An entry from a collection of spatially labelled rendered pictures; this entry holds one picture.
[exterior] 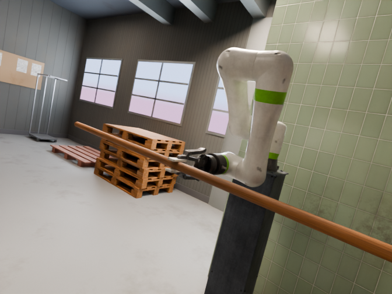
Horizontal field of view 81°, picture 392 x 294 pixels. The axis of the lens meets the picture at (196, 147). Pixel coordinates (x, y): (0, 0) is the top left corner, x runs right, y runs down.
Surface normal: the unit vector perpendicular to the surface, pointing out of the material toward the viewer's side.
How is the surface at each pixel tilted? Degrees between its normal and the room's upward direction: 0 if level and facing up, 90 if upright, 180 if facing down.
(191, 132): 90
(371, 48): 90
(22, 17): 90
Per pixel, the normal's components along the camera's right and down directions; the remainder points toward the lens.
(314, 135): -0.62, -0.06
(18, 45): 0.79, 0.25
